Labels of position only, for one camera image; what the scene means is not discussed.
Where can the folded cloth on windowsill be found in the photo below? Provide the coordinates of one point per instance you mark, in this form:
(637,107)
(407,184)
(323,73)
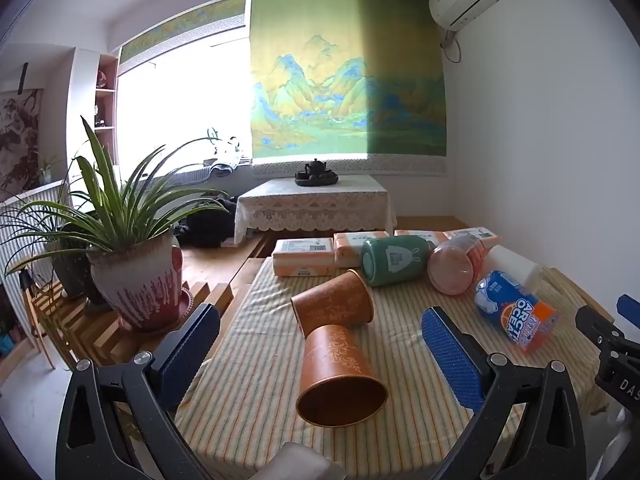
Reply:
(227,162)

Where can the white wall shelf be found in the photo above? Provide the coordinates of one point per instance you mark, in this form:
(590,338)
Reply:
(105,110)

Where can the green rabbit print cup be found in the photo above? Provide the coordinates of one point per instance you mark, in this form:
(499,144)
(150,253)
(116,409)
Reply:
(397,262)

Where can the white cup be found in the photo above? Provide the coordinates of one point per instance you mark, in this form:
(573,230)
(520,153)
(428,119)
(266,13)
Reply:
(515,265)

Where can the plant in dark pot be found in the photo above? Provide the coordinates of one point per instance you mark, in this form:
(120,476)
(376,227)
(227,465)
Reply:
(70,270)

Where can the orange patterned cup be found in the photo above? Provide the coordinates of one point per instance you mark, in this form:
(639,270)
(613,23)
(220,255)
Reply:
(335,300)
(335,360)

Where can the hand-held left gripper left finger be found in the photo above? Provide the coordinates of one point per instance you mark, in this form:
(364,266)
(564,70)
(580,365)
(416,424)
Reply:
(192,345)

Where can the white tissue pack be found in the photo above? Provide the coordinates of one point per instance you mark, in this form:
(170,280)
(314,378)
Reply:
(300,462)

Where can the rolled up landscape blind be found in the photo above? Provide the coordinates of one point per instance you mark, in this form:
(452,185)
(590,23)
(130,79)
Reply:
(185,27)

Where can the black teapot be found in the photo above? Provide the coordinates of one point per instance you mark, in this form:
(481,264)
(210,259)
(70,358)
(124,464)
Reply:
(315,167)

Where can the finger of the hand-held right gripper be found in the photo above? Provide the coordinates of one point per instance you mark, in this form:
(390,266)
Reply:
(600,330)
(631,307)

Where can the white slatted radiator cover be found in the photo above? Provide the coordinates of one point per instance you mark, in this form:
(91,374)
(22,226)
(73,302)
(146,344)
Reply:
(30,210)

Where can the ink painting wall scroll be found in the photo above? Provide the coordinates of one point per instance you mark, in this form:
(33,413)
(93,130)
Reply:
(17,135)

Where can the black bag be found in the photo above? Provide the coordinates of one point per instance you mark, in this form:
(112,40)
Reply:
(207,227)

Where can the lace covered low table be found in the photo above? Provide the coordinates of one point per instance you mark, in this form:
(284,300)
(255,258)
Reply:
(310,205)

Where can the plant in white red pot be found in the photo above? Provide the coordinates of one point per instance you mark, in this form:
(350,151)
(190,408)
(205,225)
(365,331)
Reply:
(135,280)

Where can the striped tablecloth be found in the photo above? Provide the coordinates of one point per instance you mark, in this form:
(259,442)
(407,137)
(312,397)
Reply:
(250,360)

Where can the landscape painting roller blind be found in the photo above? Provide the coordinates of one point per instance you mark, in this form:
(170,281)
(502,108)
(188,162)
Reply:
(340,80)

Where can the orange tissue packet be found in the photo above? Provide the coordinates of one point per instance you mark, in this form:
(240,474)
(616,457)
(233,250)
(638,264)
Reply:
(482,237)
(302,257)
(350,250)
(420,234)

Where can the red plant saucer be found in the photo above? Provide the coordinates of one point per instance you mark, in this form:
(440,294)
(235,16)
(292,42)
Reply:
(186,302)

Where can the wooden slatted plant stand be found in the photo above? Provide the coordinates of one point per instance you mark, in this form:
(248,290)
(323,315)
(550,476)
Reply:
(107,340)

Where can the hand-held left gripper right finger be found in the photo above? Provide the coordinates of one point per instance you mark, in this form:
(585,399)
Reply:
(450,360)

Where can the black tea tray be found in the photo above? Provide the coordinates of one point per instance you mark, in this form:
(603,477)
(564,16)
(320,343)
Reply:
(317,181)

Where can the blue and orange cup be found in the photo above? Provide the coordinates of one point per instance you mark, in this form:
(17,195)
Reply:
(515,310)

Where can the pink transparent cup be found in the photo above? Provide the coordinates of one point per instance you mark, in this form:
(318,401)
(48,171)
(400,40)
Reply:
(450,270)

